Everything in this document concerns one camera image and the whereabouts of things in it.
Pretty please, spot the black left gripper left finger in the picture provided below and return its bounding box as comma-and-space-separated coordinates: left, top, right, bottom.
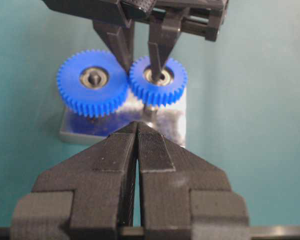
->
10, 122, 137, 240

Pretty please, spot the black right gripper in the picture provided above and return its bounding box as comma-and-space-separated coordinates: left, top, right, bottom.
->
44, 0, 229, 80

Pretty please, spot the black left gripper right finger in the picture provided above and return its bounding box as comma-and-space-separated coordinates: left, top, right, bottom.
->
137, 123, 250, 240

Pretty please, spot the small blue plastic gear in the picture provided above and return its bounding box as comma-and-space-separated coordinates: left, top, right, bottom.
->
128, 56, 188, 107

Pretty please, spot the steel shaft under large gear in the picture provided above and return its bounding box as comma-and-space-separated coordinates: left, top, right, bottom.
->
88, 71, 102, 88

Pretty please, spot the threaded steel shaft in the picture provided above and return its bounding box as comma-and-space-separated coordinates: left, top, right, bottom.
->
143, 68, 170, 122

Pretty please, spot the large blue plastic gear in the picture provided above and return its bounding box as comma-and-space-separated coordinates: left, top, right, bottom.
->
56, 49, 129, 118

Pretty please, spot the clear acrylic base block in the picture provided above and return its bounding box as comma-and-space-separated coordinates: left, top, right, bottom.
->
59, 90, 187, 147

